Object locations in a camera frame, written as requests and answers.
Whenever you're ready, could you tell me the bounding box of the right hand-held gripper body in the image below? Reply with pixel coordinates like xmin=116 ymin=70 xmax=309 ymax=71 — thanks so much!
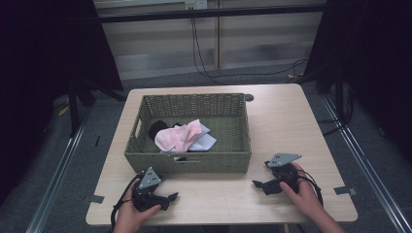
xmin=264 ymin=152 xmax=301 ymax=195

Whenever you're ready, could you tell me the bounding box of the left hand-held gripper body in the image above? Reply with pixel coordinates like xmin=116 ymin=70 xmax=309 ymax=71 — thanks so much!
xmin=130 ymin=166 xmax=167 ymax=214

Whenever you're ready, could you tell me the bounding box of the person's right hand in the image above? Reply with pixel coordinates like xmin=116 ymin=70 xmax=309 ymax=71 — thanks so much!
xmin=279 ymin=162 xmax=323 ymax=221

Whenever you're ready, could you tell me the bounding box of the person's left hand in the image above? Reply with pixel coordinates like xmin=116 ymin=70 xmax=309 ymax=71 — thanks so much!
xmin=113 ymin=183 xmax=162 ymax=233

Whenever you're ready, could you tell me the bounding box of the green woven basket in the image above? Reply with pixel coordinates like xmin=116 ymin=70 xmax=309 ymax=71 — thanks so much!
xmin=123 ymin=92 xmax=253 ymax=175

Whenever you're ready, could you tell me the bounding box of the pink cloth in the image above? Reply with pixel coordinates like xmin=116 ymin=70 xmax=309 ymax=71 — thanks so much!
xmin=154 ymin=118 xmax=204 ymax=153

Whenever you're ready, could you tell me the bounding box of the black cloth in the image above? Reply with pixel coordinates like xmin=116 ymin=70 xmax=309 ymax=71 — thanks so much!
xmin=148 ymin=119 xmax=183 ymax=142

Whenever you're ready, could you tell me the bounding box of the white cloth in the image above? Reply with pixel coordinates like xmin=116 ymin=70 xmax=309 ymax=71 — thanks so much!
xmin=169 ymin=122 xmax=218 ymax=154

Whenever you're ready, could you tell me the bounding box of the black metal stand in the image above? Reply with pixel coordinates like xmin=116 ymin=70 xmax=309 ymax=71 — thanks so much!
xmin=67 ymin=76 xmax=128 ymax=138

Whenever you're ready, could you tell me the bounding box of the black curtain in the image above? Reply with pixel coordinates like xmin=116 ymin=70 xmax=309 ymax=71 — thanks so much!
xmin=303 ymin=0 xmax=412 ymax=164
xmin=0 ymin=0 xmax=124 ymax=208

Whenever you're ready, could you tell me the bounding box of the black horizontal bar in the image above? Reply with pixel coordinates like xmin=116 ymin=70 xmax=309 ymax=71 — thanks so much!
xmin=96 ymin=3 xmax=326 ymax=24

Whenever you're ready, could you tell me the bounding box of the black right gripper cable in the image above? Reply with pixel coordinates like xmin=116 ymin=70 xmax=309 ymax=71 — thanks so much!
xmin=296 ymin=168 xmax=325 ymax=208

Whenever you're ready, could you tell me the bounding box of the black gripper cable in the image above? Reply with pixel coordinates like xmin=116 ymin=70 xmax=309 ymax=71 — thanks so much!
xmin=110 ymin=174 xmax=146 ymax=231
xmin=296 ymin=168 xmax=325 ymax=208

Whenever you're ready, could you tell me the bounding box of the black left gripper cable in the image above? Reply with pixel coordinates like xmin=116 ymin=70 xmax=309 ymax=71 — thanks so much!
xmin=110 ymin=174 xmax=146 ymax=231

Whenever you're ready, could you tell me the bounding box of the black floor cable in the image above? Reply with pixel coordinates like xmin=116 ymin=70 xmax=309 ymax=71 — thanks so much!
xmin=317 ymin=117 xmax=346 ymax=137

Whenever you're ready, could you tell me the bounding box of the metal floor rail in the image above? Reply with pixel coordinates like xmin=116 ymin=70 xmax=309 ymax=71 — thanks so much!
xmin=320 ymin=95 xmax=412 ymax=233
xmin=24 ymin=110 xmax=92 ymax=233

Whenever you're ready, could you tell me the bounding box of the black wall cable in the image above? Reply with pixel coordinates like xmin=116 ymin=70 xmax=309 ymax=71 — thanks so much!
xmin=189 ymin=17 xmax=309 ymax=86

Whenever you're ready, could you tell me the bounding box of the white wall socket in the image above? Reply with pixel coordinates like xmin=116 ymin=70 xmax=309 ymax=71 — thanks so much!
xmin=184 ymin=0 xmax=208 ymax=11

